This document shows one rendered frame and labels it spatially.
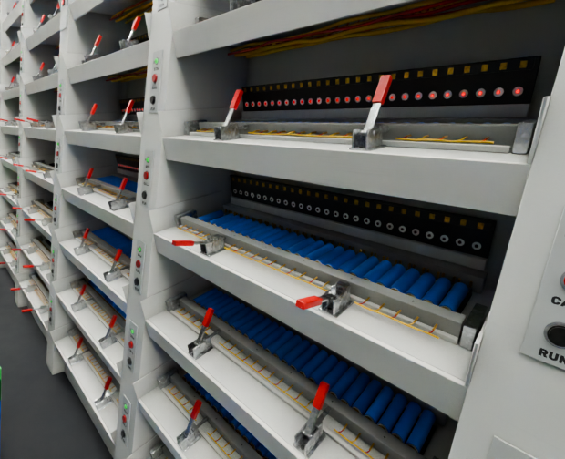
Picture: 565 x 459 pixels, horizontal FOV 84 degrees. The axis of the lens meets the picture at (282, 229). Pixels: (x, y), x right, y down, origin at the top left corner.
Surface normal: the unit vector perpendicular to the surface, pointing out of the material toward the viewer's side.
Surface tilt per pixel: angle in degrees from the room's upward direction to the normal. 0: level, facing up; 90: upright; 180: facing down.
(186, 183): 90
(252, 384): 17
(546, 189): 90
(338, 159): 107
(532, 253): 90
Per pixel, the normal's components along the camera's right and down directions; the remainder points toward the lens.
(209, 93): 0.73, 0.22
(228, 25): -0.68, 0.30
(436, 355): -0.04, -0.93
